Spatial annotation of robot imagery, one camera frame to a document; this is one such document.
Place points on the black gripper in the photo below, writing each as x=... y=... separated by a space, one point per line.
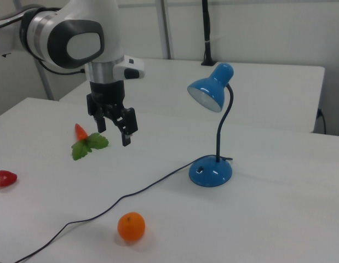
x=106 y=96

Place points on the blue gooseneck desk lamp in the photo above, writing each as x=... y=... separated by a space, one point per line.
x=210 y=175

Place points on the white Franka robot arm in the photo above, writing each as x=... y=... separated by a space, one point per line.
x=76 y=22

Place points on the orange toy carrot green leaves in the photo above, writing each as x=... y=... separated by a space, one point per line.
x=81 y=132

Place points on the orange fruit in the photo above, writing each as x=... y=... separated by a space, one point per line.
x=131 y=226

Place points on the red toy strawberry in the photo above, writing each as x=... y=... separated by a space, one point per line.
x=5 y=178

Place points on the white side table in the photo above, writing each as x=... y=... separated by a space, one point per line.
x=267 y=90

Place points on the grey metal frame post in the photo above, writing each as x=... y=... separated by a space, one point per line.
x=46 y=82

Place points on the black camera stand pole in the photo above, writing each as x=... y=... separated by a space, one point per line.
x=207 y=27

